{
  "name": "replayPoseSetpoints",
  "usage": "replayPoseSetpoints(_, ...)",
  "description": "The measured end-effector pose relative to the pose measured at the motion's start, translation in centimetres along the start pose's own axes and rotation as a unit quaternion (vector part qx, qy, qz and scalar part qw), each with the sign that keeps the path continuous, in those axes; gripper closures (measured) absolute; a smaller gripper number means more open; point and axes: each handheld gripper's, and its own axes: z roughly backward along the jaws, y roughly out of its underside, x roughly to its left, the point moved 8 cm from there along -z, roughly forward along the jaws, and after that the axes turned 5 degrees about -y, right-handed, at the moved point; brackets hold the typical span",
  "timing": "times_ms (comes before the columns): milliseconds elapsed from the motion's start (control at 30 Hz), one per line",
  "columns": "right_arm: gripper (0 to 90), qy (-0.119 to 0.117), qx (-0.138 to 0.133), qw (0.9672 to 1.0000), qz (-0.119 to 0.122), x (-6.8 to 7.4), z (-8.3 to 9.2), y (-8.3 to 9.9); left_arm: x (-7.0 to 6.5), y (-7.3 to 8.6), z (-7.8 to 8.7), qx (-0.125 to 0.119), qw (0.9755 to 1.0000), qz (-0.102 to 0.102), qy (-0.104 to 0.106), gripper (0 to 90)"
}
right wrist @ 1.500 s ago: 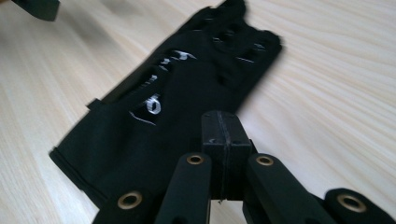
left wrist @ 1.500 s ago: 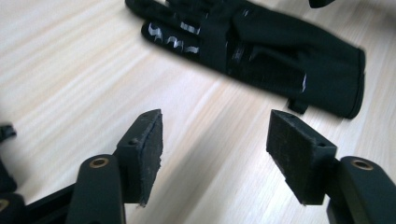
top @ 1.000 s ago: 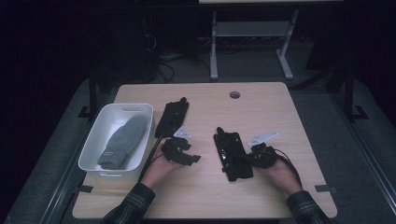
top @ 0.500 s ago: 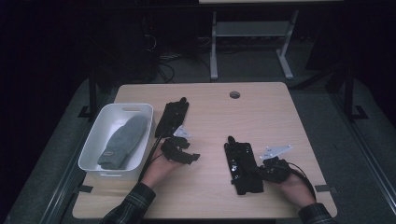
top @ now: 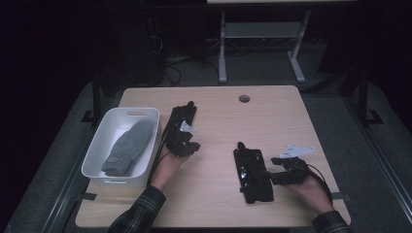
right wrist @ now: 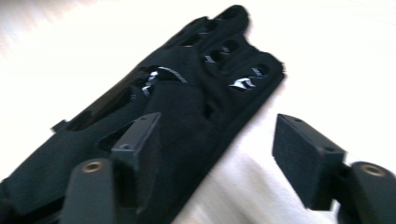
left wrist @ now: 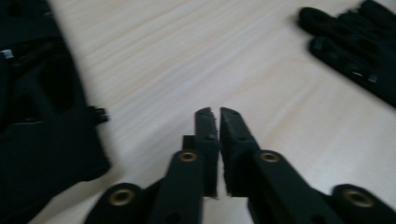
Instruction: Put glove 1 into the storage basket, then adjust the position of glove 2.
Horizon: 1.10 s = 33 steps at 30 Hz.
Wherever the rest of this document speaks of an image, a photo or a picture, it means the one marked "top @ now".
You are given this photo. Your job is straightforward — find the black metal post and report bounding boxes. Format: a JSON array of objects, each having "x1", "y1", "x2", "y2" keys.
[
  {"x1": 357, "y1": 62, "x2": 384, "y2": 126},
  {"x1": 81, "y1": 68, "x2": 102, "y2": 124}
]

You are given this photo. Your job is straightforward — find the grey mitten with label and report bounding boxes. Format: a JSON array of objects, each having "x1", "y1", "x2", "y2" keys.
[{"x1": 100, "y1": 118, "x2": 155, "y2": 178}]

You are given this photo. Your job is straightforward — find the black floor cables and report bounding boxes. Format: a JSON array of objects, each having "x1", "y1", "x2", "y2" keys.
[{"x1": 159, "y1": 54, "x2": 190, "y2": 87}]

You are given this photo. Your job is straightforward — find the hand-held gripper black cable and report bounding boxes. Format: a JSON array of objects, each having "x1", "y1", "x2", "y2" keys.
[
  {"x1": 305, "y1": 162, "x2": 334, "y2": 204},
  {"x1": 146, "y1": 111, "x2": 178, "y2": 187}
]

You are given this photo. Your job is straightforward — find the grey strap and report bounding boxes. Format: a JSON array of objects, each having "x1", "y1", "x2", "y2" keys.
[
  {"x1": 79, "y1": 191, "x2": 98, "y2": 202},
  {"x1": 331, "y1": 191, "x2": 353, "y2": 202}
]

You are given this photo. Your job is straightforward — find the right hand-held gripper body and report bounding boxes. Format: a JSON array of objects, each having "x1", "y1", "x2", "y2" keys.
[{"x1": 279, "y1": 144, "x2": 317, "y2": 186}]

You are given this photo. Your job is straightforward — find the right hand-held gripper black cable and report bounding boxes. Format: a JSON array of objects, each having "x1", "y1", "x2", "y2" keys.
[{"x1": 305, "y1": 162, "x2": 334, "y2": 204}]

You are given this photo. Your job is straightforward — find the left hand-held gripper black cable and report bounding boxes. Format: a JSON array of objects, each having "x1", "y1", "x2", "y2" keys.
[{"x1": 146, "y1": 111, "x2": 178, "y2": 187}]

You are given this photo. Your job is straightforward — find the white plastic bin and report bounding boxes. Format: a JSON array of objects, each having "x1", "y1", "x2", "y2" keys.
[{"x1": 81, "y1": 107, "x2": 161, "y2": 188}]

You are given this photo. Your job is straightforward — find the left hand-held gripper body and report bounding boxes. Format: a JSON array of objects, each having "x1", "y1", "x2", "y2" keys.
[{"x1": 164, "y1": 120, "x2": 197, "y2": 158}]

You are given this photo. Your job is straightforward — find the white metal table frame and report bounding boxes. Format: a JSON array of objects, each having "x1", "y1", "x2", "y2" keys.
[{"x1": 218, "y1": 9, "x2": 313, "y2": 85}]

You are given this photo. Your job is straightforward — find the person's right hand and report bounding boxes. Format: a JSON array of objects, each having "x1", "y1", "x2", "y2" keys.
[{"x1": 286, "y1": 175, "x2": 335, "y2": 216}]

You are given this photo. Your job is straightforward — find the person's left hand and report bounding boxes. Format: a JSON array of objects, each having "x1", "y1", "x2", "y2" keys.
[{"x1": 150, "y1": 147, "x2": 189, "y2": 192}]

